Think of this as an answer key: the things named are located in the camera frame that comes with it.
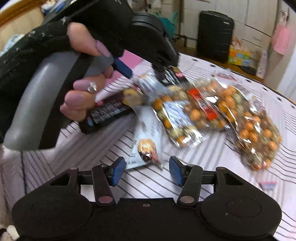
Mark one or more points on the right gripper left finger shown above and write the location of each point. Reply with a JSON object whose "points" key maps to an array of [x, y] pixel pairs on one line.
{"points": [[104, 176]]}

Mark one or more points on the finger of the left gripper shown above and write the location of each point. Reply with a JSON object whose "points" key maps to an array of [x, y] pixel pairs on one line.
{"points": [[122, 68]]}

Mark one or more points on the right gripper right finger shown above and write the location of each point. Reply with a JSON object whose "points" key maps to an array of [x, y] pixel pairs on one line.
{"points": [[189, 178]]}

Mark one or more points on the dark chocolate bar packet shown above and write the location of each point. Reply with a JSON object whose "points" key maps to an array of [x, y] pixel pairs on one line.
{"points": [[110, 109]]}

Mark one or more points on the white chocolate bar wrapper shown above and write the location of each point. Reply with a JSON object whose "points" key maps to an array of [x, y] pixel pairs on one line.
{"points": [[147, 141]]}

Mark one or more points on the coated peanuts bag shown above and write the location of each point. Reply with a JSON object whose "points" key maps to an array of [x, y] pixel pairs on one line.
{"points": [[258, 138], [186, 115]]}

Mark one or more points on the pink cardboard box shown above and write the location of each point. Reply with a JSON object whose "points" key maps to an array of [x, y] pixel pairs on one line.
{"points": [[130, 59]]}

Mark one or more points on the black cracker packet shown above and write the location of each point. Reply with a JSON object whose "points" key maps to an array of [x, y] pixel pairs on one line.
{"points": [[170, 76]]}

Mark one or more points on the left hand with glove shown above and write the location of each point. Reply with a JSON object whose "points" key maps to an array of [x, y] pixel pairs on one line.
{"points": [[20, 62]]}

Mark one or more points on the patterned bed sheet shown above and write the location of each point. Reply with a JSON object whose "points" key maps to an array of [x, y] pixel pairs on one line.
{"points": [[22, 172]]}

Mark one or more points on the teal shopping bag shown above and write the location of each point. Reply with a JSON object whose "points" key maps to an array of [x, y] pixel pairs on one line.
{"points": [[169, 24]]}

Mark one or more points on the black suitcase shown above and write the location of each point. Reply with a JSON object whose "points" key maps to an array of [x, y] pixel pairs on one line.
{"points": [[215, 32]]}

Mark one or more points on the colourful gift box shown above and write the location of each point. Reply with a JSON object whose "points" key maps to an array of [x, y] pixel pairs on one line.
{"points": [[238, 54]]}

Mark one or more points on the white patterned bag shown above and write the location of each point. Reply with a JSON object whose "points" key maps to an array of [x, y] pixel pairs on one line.
{"points": [[262, 65]]}

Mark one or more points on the white wardrobe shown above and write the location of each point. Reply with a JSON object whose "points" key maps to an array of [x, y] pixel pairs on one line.
{"points": [[253, 20]]}

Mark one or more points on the pink hanging bag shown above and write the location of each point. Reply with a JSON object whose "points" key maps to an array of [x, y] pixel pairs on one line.
{"points": [[281, 34]]}

